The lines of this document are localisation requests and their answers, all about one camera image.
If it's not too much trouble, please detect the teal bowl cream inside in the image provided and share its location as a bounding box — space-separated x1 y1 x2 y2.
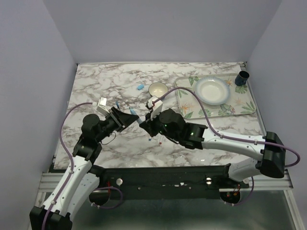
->
148 82 168 98

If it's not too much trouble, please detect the light blue eraser block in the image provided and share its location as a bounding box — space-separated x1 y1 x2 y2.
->
137 84 144 90

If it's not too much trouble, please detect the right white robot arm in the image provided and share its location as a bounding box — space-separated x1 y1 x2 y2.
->
140 109 286 188

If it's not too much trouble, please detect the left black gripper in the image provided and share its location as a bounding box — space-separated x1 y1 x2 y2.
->
95 106 139 142

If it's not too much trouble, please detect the aluminium rail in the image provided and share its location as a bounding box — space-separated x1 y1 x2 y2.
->
39 169 294 192

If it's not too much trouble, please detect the purple cable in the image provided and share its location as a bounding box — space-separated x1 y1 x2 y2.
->
40 102 100 230
153 88 302 207

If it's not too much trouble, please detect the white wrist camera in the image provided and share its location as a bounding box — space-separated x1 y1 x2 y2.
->
96 97 109 116
146 96 163 120

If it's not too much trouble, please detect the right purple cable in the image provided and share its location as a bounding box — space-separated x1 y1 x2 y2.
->
153 88 302 207

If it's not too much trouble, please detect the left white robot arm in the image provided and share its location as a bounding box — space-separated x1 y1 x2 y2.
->
29 107 139 230

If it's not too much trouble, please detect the floral leaf serving tray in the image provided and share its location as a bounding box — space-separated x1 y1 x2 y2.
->
174 73 257 120

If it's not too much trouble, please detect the dark blue cup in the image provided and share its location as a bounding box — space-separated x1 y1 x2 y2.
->
235 70 250 86

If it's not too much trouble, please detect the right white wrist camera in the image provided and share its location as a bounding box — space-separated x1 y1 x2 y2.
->
146 96 163 120

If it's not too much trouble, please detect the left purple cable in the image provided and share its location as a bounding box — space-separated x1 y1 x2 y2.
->
40 102 100 230

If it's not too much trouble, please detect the white plate blue rim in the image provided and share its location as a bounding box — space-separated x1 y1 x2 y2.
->
194 76 230 105

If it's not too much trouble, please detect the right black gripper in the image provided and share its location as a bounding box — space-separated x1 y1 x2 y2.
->
141 109 180 142

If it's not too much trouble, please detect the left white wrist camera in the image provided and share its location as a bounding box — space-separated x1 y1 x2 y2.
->
96 97 109 116

